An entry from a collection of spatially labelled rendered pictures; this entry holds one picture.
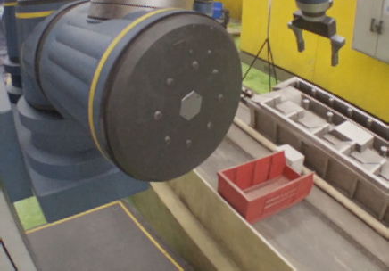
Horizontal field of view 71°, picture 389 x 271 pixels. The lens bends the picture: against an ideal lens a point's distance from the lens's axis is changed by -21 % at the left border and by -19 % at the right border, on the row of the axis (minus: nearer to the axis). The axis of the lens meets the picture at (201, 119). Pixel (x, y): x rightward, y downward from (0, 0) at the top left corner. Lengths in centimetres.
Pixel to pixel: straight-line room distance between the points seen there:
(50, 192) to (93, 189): 10
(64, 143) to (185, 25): 39
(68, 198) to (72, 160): 8
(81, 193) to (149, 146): 35
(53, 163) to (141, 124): 35
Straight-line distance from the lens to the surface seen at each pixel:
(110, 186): 68
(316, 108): 172
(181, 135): 36
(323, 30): 93
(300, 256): 110
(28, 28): 59
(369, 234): 128
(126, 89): 30
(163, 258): 155
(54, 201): 65
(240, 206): 110
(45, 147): 67
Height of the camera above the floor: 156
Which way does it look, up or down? 26 degrees down
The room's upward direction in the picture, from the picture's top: 3 degrees clockwise
